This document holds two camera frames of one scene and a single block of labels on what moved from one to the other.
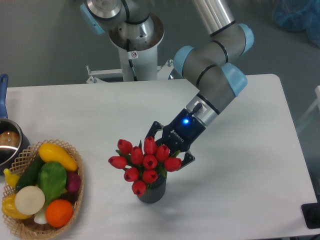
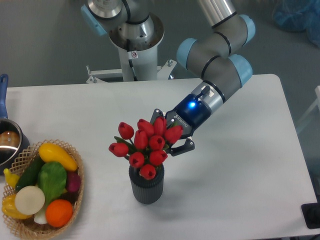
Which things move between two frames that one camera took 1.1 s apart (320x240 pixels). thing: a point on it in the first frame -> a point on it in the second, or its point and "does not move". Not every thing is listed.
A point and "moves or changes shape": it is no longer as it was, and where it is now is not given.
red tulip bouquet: (144, 164) moves or changes shape
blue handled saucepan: (14, 143) does not move
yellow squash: (48, 152) does not move
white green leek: (40, 217) does not move
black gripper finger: (189, 158) -> (189, 145)
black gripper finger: (155, 127) -> (157, 113)
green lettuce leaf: (52, 178) does not move
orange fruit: (59, 212) does not move
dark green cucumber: (30, 175) does not move
